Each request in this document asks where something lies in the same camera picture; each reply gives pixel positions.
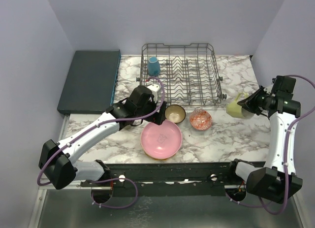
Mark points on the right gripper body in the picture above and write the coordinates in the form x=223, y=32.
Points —
x=263, y=97

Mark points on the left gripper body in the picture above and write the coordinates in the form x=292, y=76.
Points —
x=151, y=107

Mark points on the brown beige bowl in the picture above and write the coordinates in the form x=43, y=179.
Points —
x=175, y=113

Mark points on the yellow-green faceted mug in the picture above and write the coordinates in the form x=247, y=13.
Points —
x=236, y=111

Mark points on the red patterned bowl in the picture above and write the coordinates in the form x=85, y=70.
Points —
x=200, y=119

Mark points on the blue floral mug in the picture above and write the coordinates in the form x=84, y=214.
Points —
x=153, y=66

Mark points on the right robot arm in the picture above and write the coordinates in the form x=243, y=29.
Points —
x=276, y=180

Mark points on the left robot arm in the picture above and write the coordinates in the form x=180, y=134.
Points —
x=138, y=106

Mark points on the pink plate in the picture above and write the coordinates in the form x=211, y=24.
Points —
x=161, y=140

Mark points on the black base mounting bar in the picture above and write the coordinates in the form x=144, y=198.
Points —
x=167, y=179

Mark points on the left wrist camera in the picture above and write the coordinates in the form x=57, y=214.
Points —
x=155, y=89

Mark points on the grey wire dish rack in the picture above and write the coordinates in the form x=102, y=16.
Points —
x=189, y=73

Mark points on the dark grey network switch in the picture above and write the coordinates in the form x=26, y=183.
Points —
x=90, y=84

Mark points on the aluminium rail frame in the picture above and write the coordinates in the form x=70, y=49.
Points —
x=55, y=166

